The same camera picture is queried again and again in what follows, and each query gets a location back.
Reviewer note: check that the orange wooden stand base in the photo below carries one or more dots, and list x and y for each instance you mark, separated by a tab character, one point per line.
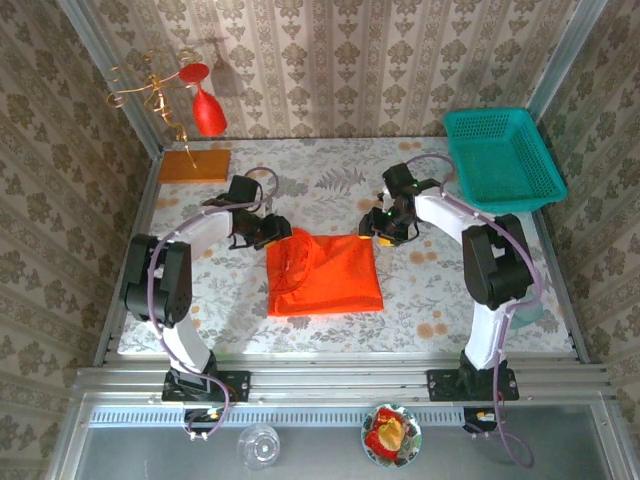
210	167

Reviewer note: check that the patterned plate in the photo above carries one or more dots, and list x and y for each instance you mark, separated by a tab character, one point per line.
412	440

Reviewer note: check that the yellow toy fruit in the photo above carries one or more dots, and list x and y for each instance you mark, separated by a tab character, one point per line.
392	432

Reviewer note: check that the pale green translucent cup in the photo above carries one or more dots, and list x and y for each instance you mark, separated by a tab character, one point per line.
527	315

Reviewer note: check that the aluminium side rail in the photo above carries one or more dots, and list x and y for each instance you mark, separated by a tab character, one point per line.
150	180
543	230

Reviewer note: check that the orange t-shirt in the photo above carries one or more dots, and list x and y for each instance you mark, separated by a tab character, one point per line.
340	280

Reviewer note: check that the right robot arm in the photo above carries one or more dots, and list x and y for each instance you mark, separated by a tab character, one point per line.
450	215

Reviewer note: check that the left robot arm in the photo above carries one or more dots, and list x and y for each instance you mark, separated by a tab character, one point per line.
210	230

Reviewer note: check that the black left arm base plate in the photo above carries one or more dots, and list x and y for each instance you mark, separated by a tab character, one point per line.
235	385

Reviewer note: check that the aluminium frame post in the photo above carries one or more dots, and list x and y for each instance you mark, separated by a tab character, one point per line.
95	45
571	50

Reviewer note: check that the aluminium mounting rail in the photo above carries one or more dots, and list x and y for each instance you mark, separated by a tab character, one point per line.
340	385

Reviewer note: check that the black base connector box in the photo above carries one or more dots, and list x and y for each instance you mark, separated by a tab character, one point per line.
477	419
200	415

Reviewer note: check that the floral print tablecloth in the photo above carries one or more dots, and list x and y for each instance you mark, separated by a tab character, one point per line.
300	340

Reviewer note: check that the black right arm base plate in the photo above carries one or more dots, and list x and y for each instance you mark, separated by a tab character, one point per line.
440	385

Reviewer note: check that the clear drinking glass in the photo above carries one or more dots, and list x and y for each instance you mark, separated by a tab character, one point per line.
259	446

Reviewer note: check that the teal plastic basket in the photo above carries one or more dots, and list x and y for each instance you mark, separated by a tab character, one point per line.
505	160

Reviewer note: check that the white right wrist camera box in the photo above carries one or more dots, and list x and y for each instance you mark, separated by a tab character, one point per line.
384	198

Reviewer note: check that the red wine glass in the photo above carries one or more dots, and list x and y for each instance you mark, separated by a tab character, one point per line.
207	115

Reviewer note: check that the red toy fruit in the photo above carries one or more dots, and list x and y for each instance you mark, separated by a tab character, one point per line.
377	445
389	415

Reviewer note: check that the grey metal shelf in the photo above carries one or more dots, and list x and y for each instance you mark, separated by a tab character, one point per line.
325	450

